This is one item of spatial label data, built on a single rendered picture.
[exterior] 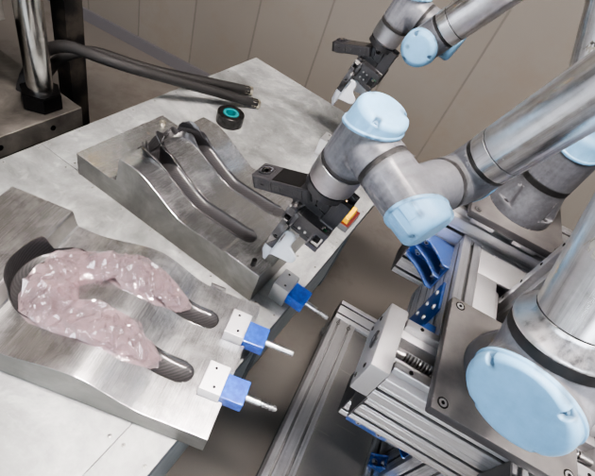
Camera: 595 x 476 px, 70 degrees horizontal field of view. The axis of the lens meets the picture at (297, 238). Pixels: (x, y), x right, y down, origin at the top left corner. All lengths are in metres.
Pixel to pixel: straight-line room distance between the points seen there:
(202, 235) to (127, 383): 0.32
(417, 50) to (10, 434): 0.99
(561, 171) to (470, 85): 1.56
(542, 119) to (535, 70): 1.94
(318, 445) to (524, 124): 1.16
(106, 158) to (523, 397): 0.91
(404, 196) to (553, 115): 0.18
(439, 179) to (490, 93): 1.99
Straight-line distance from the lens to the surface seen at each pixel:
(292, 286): 0.89
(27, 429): 0.80
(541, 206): 1.06
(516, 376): 0.47
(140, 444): 0.78
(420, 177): 0.54
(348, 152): 0.56
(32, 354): 0.75
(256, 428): 1.66
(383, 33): 1.17
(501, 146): 0.59
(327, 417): 1.52
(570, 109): 0.56
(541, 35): 2.46
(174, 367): 0.77
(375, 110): 0.55
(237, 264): 0.86
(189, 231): 0.90
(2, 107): 1.34
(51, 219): 0.87
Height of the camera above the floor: 1.55
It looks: 45 degrees down
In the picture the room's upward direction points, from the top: 25 degrees clockwise
